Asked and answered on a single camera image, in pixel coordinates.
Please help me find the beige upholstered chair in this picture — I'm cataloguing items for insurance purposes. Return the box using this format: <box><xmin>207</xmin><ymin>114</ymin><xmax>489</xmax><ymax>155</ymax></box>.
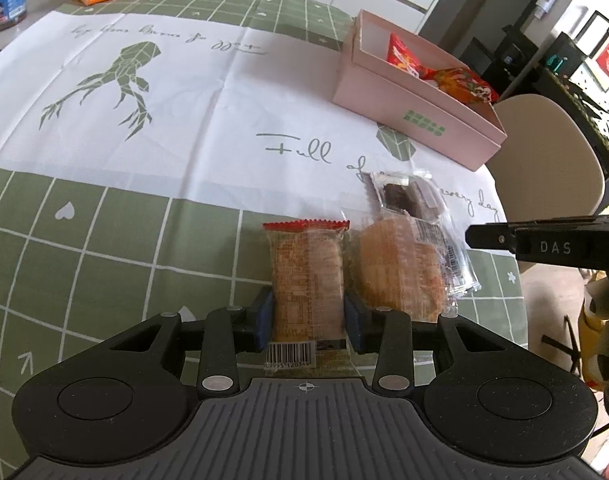
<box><xmin>484</xmin><ymin>94</ymin><xmax>606</xmax><ymax>351</ymax></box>

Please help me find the clear dark brownie packet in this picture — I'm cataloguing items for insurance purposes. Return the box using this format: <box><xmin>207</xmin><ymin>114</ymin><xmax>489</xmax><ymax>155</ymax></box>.
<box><xmin>368</xmin><ymin>170</ymin><xmax>452</xmax><ymax>223</ymax></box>

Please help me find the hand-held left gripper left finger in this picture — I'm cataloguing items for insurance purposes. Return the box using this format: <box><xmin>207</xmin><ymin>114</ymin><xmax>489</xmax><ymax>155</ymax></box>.
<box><xmin>107</xmin><ymin>290</ymin><xmax>276</xmax><ymax>396</ymax></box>

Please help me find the beige tubular object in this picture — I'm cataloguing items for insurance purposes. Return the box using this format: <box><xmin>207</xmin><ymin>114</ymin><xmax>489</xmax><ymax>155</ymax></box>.
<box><xmin>579</xmin><ymin>272</ymin><xmax>609</xmax><ymax>401</ymax></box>

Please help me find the red stick snack packet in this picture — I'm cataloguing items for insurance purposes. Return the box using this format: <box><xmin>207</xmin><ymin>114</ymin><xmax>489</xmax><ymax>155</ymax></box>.
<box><xmin>387</xmin><ymin>32</ymin><xmax>425</xmax><ymax>78</ymax></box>

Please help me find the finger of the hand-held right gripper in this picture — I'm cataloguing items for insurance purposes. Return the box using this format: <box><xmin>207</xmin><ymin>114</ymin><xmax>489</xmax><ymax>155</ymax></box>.
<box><xmin>465</xmin><ymin>220</ymin><xmax>519</xmax><ymax>263</ymax></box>

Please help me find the green checked tablecloth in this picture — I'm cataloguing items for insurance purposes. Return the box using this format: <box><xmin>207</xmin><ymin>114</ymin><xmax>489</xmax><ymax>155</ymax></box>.
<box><xmin>0</xmin><ymin>0</ymin><xmax>530</xmax><ymax>480</ymax></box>

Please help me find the red-edged cracker packet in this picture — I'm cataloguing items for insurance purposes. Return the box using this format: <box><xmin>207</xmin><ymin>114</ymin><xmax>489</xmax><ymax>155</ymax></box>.
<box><xmin>262</xmin><ymin>220</ymin><xmax>351</xmax><ymax>373</ymax></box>

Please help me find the pink cardboard box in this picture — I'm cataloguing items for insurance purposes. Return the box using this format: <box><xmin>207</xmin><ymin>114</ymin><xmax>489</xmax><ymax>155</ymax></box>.
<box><xmin>331</xmin><ymin>9</ymin><xmax>508</xmax><ymax>172</ymax></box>

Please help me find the dark shelf unit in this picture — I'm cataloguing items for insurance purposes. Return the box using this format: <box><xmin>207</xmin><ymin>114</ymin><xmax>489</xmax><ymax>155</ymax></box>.
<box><xmin>459</xmin><ymin>25</ymin><xmax>609</xmax><ymax>176</ymax></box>

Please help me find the white printed table runner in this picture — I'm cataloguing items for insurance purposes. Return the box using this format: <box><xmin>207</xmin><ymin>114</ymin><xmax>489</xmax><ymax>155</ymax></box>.
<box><xmin>0</xmin><ymin>5</ymin><xmax>507</xmax><ymax>226</ymax></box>

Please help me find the red roast chicken packet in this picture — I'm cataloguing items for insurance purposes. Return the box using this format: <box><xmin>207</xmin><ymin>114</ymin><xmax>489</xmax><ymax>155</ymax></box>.
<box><xmin>420</xmin><ymin>66</ymin><xmax>500</xmax><ymax>106</ymax></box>

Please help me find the clear round cakes packet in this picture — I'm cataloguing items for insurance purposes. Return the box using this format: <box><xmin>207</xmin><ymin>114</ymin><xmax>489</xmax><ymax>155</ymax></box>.
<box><xmin>347</xmin><ymin>217</ymin><xmax>482</xmax><ymax>323</ymax></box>

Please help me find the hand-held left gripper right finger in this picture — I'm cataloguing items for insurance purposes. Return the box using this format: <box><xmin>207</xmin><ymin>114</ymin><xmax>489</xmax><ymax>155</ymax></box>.
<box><xmin>343</xmin><ymin>292</ymin><xmax>507</xmax><ymax>397</ymax></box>

